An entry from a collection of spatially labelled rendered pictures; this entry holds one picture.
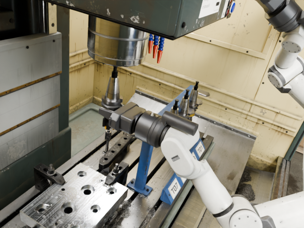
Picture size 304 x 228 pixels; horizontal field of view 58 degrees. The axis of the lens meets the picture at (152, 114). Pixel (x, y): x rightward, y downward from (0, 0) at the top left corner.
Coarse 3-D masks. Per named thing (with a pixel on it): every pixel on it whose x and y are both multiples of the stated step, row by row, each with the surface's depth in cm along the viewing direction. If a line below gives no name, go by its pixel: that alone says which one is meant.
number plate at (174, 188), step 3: (174, 180) 115; (171, 183) 114; (174, 183) 115; (177, 183) 116; (171, 186) 113; (174, 186) 114; (177, 186) 116; (168, 189) 111; (171, 189) 112; (174, 189) 114; (177, 189) 115; (171, 192) 112; (174, 192) 113; (177, 192) 115; (171, 195) 111; (174, 195) 112
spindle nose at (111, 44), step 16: (96, 32) 66; (112, 32) 64; (128, 32) 64; (144, 32) 67; (96, 48) 67; (112, 48) 66; (128, 48) 66; (144, 48) 70; (112, 64) 68; (128, 64) 69
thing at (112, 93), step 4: (112, 80) 77; (116, 80) 78; (108, 84) 79; (112, 84) 78; (116, 84) 78; (108, 88) 79; (112, 88) 78; (116, 88) 79; (108, 92) 79; (112, 92) 79; (116, 92) 79; (108, 96) 79; (112, 96) 79; (116, 96) 80; (112, 100) 80
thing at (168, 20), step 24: (48, 0) 63; (72, 0) 59; (96, 0) 57; (120, 0) 54; (144, 0) 52; (168, 0) 50; (192, 0) 52; (120, 24) 57; (144, 24) 54; (168, 24) 51; (192, 24) 58
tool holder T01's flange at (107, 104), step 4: (104, 96) 81; (120, 96) 83; (104, 100) 79; (108, 100) 79; (116, 100) 80; (120, 100) 82; (104, 104) 80; (108, 104) 80; (112, 104) 79; (116, 104) 80; (120, 104) 82; (108, 108) 80; (112, 108) 80; (116, 108) 80
